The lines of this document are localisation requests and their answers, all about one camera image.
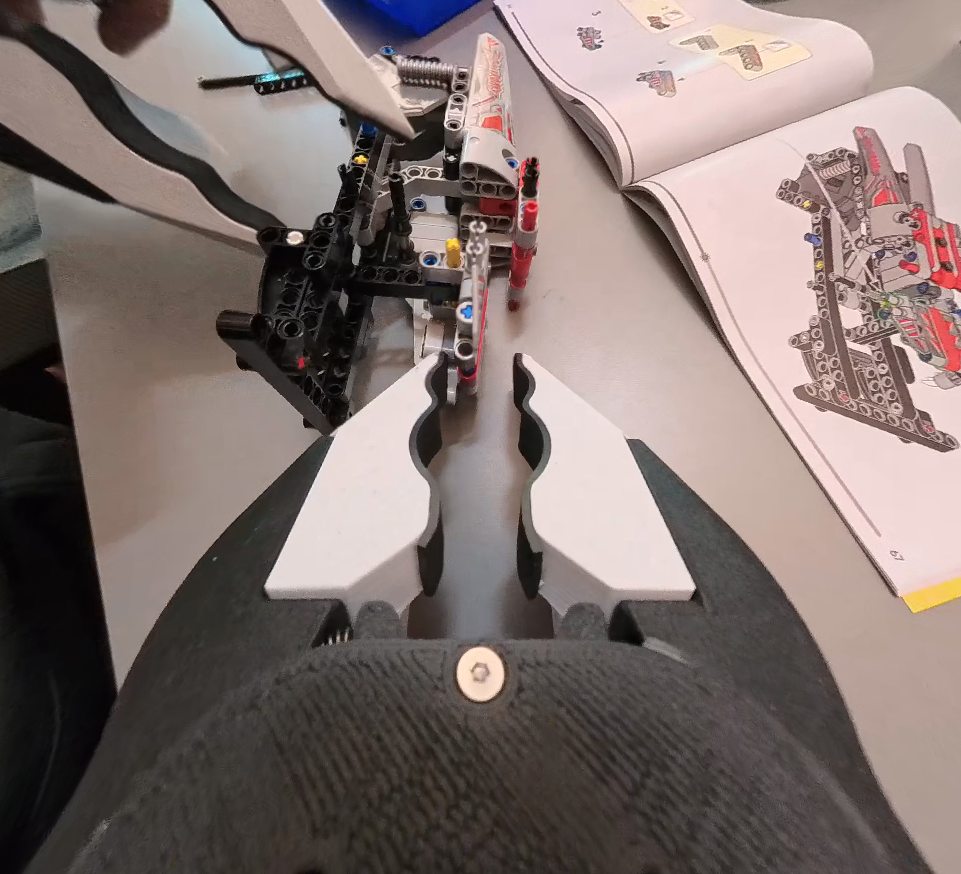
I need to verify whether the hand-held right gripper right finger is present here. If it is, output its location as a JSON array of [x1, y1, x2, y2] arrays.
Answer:
[[513, 353, 696, 611]]

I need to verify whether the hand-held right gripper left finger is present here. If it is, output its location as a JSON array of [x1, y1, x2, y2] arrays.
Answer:
[[264, 353, 445, 611]]

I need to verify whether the toy brick vehicle model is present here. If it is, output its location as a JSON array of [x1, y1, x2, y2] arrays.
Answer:
[[217, 33, 543, 436]]

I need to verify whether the grey desk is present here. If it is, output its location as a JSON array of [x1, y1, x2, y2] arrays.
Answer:
[[33, 0, 961, 874]]

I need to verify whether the person's left hand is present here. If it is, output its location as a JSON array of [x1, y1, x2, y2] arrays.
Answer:
[[94, 0, 180, 57]]

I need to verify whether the black rod with beam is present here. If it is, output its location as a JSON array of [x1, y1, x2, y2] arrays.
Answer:
[[199, 69, 322, 96]]

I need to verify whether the open instruction booklet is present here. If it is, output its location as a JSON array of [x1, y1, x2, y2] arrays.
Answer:
[[494, 0, 961, 614]]

